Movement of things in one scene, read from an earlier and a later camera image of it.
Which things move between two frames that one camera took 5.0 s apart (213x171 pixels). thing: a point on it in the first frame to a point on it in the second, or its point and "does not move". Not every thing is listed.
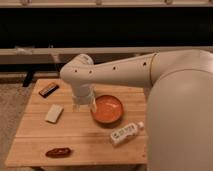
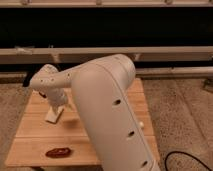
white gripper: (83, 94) to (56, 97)
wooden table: (51, 133) does not move
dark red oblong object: (58, 152) does not move
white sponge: (54, 113) does not move
